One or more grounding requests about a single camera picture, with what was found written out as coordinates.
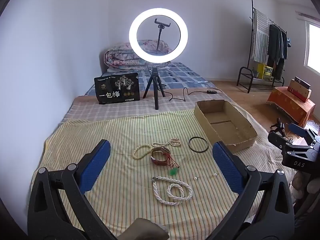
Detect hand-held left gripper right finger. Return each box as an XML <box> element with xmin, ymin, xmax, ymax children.
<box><xmin>212</xmin><ymin>141</ymin><xmax>295</xmax><ymax>240</ymax></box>

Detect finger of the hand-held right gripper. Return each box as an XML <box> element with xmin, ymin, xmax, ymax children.
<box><xmin>288</xmin><ymin>123</ymin><xmax>320</xmax><ymax>145</ymax></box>
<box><xmin>267</xmin><ymin>131</ymin><xmax>296</xmax><ymax>155</ymax></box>

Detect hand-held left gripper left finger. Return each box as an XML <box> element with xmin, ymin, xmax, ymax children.
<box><xmin>27</xmin><ymin>139</ymin><xmax>118</xmax><ymax>240</ymax></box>

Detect cardboard box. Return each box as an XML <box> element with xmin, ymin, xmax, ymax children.
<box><xmin>194</xmin><ymin>100</ymin><xmax>258</xmax><ymax>153</ymax></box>

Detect cream bead bracelet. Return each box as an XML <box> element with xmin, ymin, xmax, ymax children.
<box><xmin>132</xmin><ymin>144</ymin><xmax>152</xmax><ymax>159</ymax></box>

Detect black bangle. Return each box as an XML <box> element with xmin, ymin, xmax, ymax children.
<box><xmin>188</xmin><ymin>136</ymin><xmax>208</xmax><ymax>153</ymax></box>

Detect red string jade pendant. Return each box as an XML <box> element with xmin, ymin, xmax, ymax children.
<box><xmin>167</xmin><ymin>155</ymin><xmax>181</xmax><ymax>176</ymax></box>

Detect thin pearl strand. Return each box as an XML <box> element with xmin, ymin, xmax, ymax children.
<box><xmin>152</xmin><ymin>137</ymin><xmax>182</xmax><ymax>148</ymax></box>

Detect red strap watch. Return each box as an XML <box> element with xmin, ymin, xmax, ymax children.
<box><xmin>150</xmin><ymin>147</ymin><xmax>172</xmax><ymax>166</ymax></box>

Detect thick pearl necklace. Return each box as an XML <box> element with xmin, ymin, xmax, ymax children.
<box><xmin>152</xmin><ymin>176</ymin><xmax>193</xmax><ymax>206</ymax></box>

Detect person's right hand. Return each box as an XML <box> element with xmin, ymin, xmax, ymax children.
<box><xmin>291</xmin><ymin>172</ymin><xmax>320</xmax><ymax>204</ymax></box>

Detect small black floor tripod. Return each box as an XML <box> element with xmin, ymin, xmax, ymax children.
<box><xmin>270</xmin><ymin>117</ymin><xmax>286</xmax><ymax>133</ymax></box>

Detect orange cloth covered table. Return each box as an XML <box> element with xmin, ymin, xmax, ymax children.
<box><xmin>267</xmin><ymin>86</ymin><xmax>316</xmax><ymax>128</ymax></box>

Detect brown red box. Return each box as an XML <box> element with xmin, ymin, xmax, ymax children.
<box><xmin>287</xmin><ymin>77</ymin><xmax>312</xmax><ymax>102</ymax></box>

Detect yellow box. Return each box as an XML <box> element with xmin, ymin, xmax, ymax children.
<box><xmin>257</xmin><ymin>64</ymin><xmax>273</xmax><ymax>80</ymax></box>

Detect black clothes rack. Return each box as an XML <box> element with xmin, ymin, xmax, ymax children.
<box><xmin>237</xmin><ymin>0</ymin><xmax>288</xmax><ymax>94</ymax></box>

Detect black snack bag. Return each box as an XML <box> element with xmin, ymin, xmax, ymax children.
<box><xmin>94</xmin><ymin>72</ymin><xmax>140</xmax><ymax>105</ymax></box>

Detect brown grey cloth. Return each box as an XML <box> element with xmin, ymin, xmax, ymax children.
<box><xmin>117</xmin><ymin>218</ymin><xmax>169</xmax><ymax>240</ymax></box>

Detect window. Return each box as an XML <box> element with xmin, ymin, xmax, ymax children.
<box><xmin>304</xmin><ymin>21</ymin><xmax>320</xmax><ymax>74</ymax></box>

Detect dark hanging clothes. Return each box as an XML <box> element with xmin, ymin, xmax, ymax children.
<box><xmin>267</xmin><ymin>24</ymin><xmax>288</xmax><ymax>79</ymax></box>

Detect striped towel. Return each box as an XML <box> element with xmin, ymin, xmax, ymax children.
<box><xmin>251</xmin><ymin>9</ymin><xmax>270</xmax><ymax>63</ymax></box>

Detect blue patterned bedsheet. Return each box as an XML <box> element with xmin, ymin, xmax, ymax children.
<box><xmin>85</xmin><ymin>62</ymin><xmax>210</xmax><ymax>95</ymax></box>

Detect folded floral quilt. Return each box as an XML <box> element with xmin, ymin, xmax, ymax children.
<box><xmin>104</xmin><ymin>39</ymin><xmax>173</xmax><ymax>73</ymax></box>

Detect black phone holder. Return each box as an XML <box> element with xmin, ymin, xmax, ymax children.
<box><xmin>154</xmin><ymin>18</ymin><xmax>172</xmax><ymax>54</ymax></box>

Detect black cable with remote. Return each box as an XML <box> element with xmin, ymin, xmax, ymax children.
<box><xmin>164</xmin><ymin>87</ymin><xmax>223</xmax><ymax>102</ymax></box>

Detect white ring light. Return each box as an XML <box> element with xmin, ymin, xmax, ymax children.
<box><xmin>129</xmin><ymin>8</ymin><xmax>188</xmax><ymax>63</ymax></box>

